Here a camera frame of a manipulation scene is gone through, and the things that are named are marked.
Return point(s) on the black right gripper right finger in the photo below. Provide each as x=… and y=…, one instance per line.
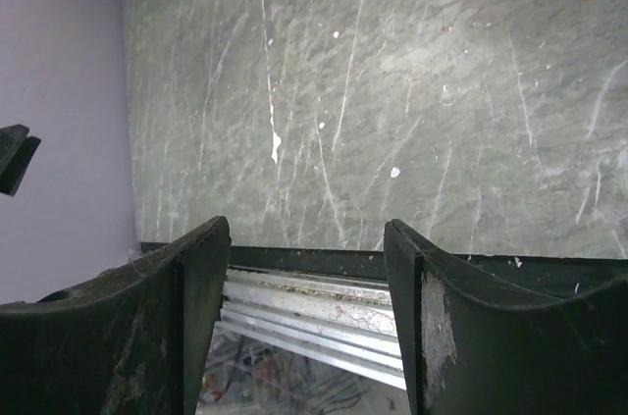
x=507, y=335

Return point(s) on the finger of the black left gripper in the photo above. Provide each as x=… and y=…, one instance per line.
x=17, y=149

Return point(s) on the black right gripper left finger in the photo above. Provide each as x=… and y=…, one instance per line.
x=133, y=340

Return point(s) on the aluminium frame rail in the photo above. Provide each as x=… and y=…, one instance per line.
x=346, y=323

